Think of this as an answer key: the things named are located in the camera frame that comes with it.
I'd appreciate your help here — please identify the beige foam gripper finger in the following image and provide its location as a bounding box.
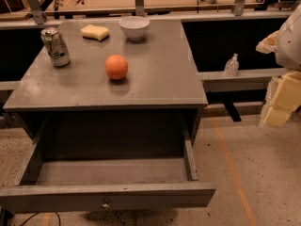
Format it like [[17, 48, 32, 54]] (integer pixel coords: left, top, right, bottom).
[[256, 31, 278, 54], [261, 72, 301, 128]]

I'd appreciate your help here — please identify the orange fruit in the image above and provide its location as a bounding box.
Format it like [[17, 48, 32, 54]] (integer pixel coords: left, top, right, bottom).
[[104, 55, 129, 80]]

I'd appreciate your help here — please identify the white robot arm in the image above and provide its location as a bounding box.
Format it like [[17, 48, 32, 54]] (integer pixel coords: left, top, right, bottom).
[[256, 5, 301, 127]]

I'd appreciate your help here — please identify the open grey top drawer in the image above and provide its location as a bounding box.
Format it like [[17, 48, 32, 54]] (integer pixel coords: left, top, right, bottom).
[[0, 113, 215, 213]]

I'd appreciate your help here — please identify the metal drawer knob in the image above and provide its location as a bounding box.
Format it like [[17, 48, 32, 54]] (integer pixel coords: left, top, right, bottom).
[[101, 198, 110, 209]]

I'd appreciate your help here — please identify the clear sanitizer pump bottle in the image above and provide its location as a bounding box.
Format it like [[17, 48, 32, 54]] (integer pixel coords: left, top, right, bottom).
[[224, 54, 239, 77]]

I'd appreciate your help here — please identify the grey cabinet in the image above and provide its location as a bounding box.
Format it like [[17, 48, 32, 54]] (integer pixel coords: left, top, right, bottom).
[[5, 21, 207, 147]]

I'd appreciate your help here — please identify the white ceramic bowl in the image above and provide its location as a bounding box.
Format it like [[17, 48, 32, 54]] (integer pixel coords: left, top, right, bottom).
[[119, 16, 150, 40]]

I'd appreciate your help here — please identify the yellow sponge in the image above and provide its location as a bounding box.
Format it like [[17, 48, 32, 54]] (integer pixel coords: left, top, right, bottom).
[[81, 24, 109, 41]]

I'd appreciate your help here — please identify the crushed green soda can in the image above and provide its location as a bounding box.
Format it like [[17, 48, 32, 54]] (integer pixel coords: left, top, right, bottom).
[[40, 27, 71, 67]]

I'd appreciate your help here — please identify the grey metal rail shelf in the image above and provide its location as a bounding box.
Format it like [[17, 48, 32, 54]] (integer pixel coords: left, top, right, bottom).
[[197, 68, 287, 92]]

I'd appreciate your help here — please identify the black floor cable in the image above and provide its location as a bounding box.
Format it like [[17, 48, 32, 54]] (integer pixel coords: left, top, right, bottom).
[[19, 211, 62, 226]]

